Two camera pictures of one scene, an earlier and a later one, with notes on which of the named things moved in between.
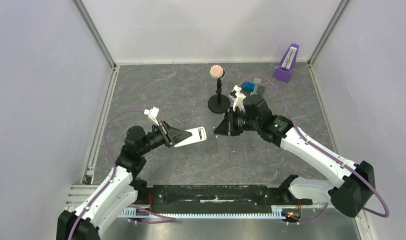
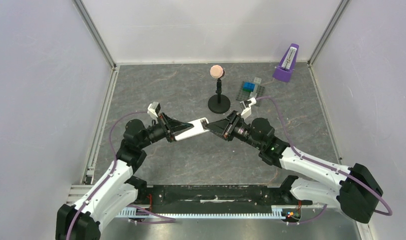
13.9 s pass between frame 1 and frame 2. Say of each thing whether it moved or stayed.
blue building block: stayed
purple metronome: stayed
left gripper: moved
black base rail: stayed
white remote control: moved
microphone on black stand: stayed
